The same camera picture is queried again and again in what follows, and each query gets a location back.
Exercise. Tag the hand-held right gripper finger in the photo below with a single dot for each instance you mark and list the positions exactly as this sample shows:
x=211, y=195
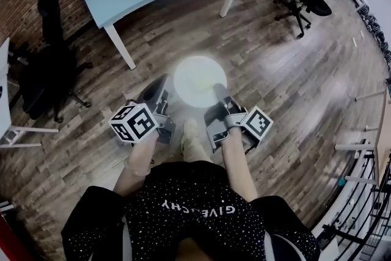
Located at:
x=220, y=92

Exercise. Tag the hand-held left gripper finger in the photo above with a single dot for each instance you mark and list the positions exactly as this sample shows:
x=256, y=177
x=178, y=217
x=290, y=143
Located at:
x=154, y=90

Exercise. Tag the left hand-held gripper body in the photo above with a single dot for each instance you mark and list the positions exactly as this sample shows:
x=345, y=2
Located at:
x=134, y=125

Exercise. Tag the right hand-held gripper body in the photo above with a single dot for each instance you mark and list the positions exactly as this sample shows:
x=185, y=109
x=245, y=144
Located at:
x=232, y=119

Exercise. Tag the white round plate item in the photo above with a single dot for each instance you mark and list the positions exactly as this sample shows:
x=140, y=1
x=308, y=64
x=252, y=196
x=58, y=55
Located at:
x=195, y=79

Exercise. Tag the person's left forearm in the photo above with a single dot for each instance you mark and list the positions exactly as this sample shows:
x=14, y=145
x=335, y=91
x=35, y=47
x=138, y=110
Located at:
x=139, y=159

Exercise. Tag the person's right forearm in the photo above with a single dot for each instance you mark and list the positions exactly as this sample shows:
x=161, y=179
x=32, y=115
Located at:
x=236, y=162

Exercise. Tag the person's leg with beige shoe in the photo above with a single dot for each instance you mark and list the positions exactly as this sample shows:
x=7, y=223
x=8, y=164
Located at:
x=192, y=140

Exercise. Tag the black sparkly top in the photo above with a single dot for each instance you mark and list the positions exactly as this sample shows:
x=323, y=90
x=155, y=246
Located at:
x=189, y=217

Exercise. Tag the wooden desk with white legs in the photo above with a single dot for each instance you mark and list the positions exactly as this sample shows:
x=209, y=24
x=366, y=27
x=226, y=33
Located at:
x=383, y=137

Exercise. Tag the black metal rack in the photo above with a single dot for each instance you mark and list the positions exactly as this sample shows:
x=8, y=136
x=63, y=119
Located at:
x=363, y=208

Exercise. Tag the row of black devices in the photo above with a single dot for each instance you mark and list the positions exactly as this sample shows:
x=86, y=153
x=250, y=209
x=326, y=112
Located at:
x=371, y=18

